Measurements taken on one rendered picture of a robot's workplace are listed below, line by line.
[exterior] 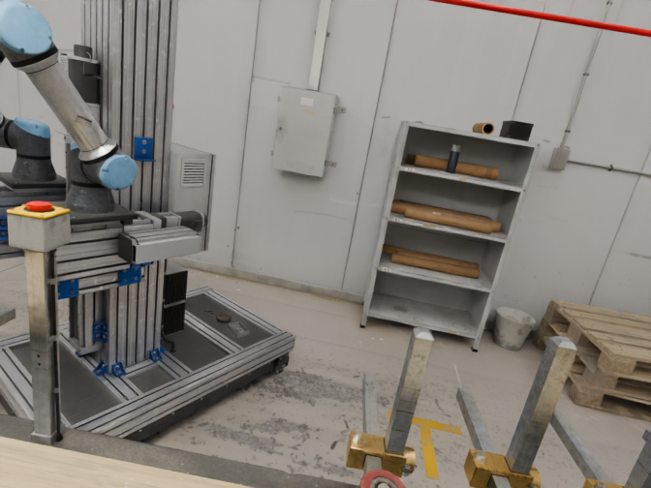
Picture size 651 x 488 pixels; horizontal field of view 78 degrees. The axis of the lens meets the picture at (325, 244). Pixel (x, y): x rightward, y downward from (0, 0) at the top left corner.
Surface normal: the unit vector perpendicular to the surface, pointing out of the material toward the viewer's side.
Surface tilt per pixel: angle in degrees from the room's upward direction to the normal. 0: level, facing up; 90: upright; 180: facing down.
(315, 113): 90
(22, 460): 0
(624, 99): 90
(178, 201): 90
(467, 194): 90
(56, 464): 0
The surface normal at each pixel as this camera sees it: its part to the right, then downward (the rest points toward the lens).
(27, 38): 0.76, 0.21
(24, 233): -0.08, 0.28
